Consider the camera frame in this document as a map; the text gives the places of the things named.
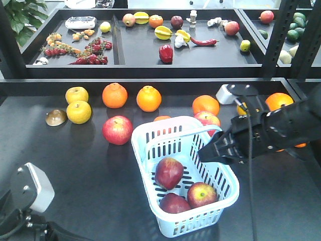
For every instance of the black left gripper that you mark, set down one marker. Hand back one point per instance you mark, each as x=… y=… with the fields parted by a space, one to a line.
x=17 y=219

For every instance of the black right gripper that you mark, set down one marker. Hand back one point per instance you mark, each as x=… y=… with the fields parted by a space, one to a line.
x=248 y=138

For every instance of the red apple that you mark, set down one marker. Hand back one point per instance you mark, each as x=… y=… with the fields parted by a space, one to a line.
x=207 y=118
x=168 y=173
x=173 y=203
x=200 y=194
x=117 y=130

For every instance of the light blue plastic basket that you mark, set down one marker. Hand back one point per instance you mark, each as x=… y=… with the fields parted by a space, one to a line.
x=180 y=138

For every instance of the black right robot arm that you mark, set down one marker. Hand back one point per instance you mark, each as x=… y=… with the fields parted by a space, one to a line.
x=288 y=126

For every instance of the orange behind basket right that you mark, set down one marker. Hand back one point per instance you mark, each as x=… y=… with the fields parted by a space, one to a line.
x=205 y=103

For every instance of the orange behind basket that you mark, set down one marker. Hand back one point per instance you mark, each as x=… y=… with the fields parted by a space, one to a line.
x=205 y=103
x=162 y=117

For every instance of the orange behind basket left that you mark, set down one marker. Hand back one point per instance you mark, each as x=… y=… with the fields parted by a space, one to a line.
x=162 y=117

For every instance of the yellow round citrus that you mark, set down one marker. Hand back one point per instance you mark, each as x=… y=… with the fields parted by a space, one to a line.
x=242 y=109

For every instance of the orange with navel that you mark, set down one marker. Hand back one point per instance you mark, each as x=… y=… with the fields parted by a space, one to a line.
x=277 y=100

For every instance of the small orange far right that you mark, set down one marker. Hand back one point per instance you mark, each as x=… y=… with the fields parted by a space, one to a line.
x=302 y=145

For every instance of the orange back centre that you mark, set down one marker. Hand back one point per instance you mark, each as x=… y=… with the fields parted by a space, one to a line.
x=148 y=99

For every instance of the red chili pepper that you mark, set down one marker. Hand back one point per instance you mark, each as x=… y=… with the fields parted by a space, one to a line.
x=210 y=42

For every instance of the red bell pepper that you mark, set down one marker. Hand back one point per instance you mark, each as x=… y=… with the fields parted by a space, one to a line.
x=166 y=53

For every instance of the brown mushroom half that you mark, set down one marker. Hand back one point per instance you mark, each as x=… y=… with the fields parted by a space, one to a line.
x=56 y=117

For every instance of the white garlic bulb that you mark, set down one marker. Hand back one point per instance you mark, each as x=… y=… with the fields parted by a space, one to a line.
x=179 y=42

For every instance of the orange back left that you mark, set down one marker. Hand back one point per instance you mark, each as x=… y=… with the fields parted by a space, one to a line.
x=114 y=95

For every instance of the yellow pear front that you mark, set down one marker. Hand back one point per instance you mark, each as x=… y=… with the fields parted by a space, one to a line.
x=79 y=112

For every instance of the yellow pear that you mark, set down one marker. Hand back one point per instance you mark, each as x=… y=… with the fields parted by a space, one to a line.
x=79 y=112
x=75 y=94

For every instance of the yellow pear back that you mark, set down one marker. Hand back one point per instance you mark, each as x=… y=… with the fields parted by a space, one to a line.
x=75 y=94

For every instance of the white electronic device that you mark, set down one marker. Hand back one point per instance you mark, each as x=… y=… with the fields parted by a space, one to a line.
x=82 y=22

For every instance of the green potted plant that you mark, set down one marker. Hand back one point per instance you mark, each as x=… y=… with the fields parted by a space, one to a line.
x=25 y=17

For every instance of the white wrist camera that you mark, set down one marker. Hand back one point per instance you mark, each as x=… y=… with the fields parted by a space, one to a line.
x=225 y=94
x=31 y=188

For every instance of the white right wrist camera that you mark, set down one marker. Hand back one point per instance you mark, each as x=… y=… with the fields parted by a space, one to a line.
x=225 y=94

